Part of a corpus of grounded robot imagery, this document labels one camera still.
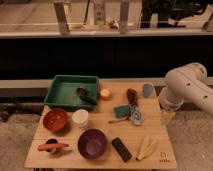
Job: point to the black ladle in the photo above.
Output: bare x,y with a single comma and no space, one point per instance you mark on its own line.
82,94

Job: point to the green plastic tray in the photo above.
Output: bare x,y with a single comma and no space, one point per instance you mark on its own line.
62,92

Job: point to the wooden spoon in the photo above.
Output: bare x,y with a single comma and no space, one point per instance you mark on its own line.
118,120

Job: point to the orange round fruit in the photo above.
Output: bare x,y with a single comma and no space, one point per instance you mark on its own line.
105,94

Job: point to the yellow banana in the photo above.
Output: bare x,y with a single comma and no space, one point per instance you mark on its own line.
147,148

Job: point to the green sponge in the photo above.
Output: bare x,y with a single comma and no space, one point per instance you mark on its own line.
122,111

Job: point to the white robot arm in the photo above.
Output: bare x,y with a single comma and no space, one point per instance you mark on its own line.
185,83

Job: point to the red bowl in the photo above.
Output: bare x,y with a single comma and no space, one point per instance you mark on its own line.
55,120

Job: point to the white cup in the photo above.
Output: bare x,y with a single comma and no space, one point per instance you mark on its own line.
80,118

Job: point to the purple bowl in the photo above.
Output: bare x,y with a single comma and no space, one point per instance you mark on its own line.
92,144

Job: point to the black rectangular block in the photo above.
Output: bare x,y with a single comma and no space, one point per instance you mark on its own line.
121,149

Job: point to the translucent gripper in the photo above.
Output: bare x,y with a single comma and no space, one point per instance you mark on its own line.
166,117

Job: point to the blue grey cup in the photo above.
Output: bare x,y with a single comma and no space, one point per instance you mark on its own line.
147,90

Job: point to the small black cup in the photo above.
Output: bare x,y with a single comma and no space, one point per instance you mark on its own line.
51,141

